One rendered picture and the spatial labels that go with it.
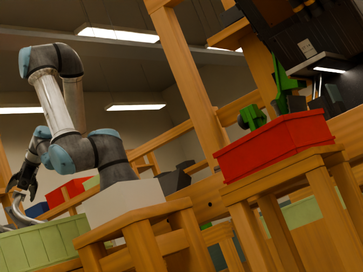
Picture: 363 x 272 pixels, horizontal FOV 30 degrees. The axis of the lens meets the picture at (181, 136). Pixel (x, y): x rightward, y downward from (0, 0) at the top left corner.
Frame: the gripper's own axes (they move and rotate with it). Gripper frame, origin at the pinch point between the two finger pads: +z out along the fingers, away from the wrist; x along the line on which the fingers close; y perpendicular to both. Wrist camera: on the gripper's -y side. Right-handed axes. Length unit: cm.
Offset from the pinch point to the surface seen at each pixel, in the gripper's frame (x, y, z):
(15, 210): -0.6, -10.0, -0.8
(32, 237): -9.6, -42.2, -17.0
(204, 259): -67, -53, -42
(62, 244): -21.2, -37.9, -14.5
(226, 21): -58, 54, -91
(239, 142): -56, -58, -92
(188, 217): -58, -44, -49
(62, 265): -23, -52, -17
